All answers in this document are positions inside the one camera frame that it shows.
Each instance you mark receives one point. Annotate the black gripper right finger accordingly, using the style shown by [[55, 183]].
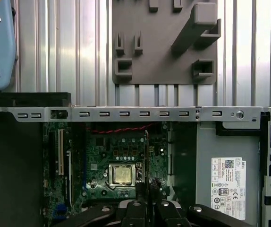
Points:
[[168, 217]]

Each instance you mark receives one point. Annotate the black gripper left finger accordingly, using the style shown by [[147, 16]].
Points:
[[133, 217]]

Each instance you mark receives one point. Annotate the CPU socket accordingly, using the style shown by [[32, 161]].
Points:
[[110, 186]]

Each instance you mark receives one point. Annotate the silver CPU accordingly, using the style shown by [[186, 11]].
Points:
[[122, 175]]

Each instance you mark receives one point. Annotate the green motherboard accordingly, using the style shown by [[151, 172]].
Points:
[[97, 170]]

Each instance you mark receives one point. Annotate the white four pin connector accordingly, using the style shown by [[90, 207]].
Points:
[[151, 148]]

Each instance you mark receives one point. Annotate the grey power supply unit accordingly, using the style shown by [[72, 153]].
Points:
[[220, 146]]

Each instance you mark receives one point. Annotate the beige expansion slot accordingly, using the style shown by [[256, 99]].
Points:
[[61, 151]]

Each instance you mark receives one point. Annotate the black expansion slot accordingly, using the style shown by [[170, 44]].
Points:
[[51, 153]]

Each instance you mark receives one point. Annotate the black open PC case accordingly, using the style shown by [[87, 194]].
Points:
[[149, 114]]

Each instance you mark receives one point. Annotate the grey parts rack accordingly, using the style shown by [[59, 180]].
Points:
[[159, 47]]

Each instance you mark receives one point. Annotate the pale blue teach pendant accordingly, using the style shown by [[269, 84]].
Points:
[[1, 47]]

